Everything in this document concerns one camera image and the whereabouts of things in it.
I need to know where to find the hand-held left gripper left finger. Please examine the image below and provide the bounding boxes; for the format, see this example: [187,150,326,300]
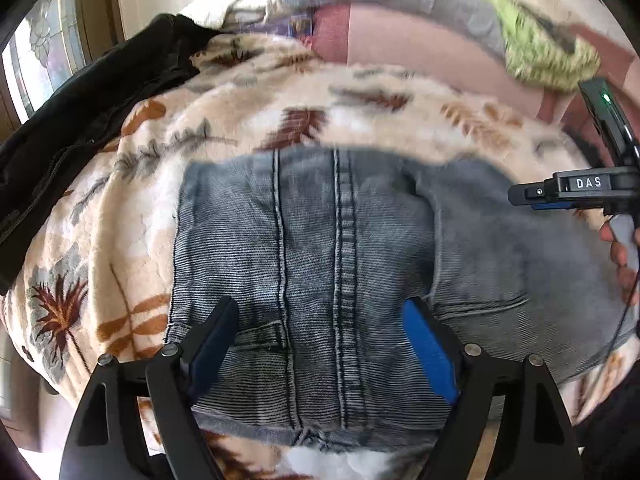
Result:
[59,296,240,480]

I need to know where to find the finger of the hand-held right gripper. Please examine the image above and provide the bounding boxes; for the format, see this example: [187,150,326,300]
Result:
[507,182,576,212]

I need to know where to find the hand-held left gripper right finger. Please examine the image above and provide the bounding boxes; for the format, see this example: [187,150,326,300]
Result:
[401,296,586,480]

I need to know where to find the grey-blue denim pants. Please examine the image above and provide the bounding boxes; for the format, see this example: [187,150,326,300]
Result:
[167,145,636,453]

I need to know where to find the person's right hand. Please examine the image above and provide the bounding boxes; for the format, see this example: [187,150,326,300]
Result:
[599,215,640,306]

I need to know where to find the green knitted cloth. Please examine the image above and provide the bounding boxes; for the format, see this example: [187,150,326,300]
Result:
[470,0,601,93]

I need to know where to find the cream leaf print blanket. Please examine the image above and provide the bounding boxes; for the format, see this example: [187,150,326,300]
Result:
[5,30,640,480]

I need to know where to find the dark cloth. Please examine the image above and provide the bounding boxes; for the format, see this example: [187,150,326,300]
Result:
[575,340,640,480]

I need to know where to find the pink pillow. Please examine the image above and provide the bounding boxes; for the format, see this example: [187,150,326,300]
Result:
[310,2,640,126]

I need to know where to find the black jacket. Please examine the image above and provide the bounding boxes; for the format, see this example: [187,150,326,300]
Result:
[0,12,221,296]

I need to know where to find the stained glass window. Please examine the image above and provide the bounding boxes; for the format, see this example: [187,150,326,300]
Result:
[0,0,101,126]

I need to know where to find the thin black cable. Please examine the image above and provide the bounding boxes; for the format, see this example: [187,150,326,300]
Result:
[595,270,640,363]

